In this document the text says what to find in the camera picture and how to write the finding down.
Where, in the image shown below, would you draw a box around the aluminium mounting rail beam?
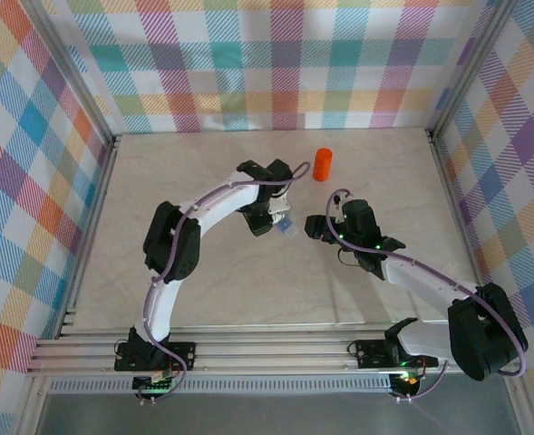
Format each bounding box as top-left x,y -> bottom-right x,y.
24,324 -> 527,378

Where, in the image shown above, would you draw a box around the orange pill bottle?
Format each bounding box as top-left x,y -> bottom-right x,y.
312,147 -> 335,182

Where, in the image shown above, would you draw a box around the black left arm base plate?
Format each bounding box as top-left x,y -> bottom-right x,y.
114,340 -> 198,372

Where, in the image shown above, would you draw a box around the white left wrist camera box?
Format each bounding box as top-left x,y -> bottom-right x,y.
266,193 -> 292,224

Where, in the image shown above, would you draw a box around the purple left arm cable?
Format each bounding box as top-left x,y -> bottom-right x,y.
144,161 -> 312,405

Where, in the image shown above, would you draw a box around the aluminium frame post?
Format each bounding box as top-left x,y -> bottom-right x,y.
429,0 -> 521,141
21,0 -> 121,149

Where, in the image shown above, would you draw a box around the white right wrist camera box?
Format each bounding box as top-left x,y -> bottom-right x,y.
331,189 -> 353,219

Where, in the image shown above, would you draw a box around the aluminium table side rail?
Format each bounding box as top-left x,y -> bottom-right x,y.
424,129 -> 499,336
57,133 -> 122,339

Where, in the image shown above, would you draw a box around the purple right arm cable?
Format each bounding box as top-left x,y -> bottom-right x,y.
325,188 -> 530,405

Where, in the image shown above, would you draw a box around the grey slotted cable duct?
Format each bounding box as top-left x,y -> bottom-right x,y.
48,379 -> 394,394

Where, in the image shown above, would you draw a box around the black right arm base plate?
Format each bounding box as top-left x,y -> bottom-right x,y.
354,337 -> 440,371

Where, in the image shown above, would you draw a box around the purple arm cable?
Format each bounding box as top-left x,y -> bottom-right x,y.
144,161 -> 312,405
325,188 -> 530,405

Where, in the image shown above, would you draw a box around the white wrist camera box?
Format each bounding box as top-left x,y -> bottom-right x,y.
331,189 -> 353,219
266,193 -> 292,224

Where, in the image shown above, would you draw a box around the grey metal sheet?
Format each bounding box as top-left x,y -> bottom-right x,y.
34,391 -> 521,435

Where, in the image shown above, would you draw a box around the plaid cloth panel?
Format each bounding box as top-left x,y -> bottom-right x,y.
44,0 -> 499,135
433,0 -> 534,435
0,0 -> 113,435

